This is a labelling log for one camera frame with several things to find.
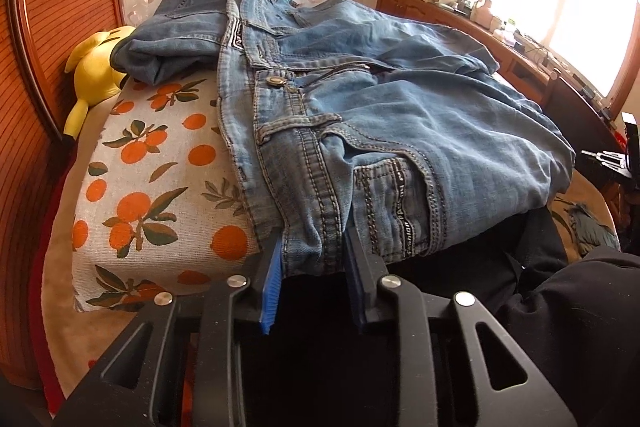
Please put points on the yellow plush toy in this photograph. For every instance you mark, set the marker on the yellow plush toy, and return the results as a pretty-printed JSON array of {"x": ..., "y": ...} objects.
[{"x": 95, "y": 67}]

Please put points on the long wooden cabinet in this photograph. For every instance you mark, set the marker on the long wooden cabinet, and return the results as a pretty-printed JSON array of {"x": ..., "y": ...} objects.
[{"x": 505, "y": 57}]

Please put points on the folded dark blue jeans pants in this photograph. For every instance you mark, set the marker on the folded dark blue jeans pants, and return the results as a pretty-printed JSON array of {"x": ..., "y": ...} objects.
[{"x": 175, "y": 37}]

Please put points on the orange fruit print bed sheet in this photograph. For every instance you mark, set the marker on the orange fruit print bed sheet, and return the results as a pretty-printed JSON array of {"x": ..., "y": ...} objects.
[{"x": 165, "y": 187}]

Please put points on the person's black clothing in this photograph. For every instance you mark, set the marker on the person's black clothing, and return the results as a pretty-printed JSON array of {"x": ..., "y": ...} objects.
[{"x": 575, "y": 307}]

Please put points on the light blue jeans pants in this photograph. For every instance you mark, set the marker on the light blue jeans pants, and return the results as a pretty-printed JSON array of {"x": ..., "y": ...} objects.
[{"x": 425, "y": 117}]

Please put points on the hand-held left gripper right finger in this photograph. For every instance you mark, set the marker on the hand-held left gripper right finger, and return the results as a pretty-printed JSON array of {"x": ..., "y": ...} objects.
[{"x": 357, "y": 287}]

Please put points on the white plastic bottle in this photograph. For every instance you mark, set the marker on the white plastic bottle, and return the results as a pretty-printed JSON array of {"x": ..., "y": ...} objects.
[{"x": 484, "y": 12}]

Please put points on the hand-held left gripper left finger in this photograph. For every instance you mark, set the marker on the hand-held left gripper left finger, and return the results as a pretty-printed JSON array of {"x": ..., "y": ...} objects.
[{"x": 270, "y": 292}]

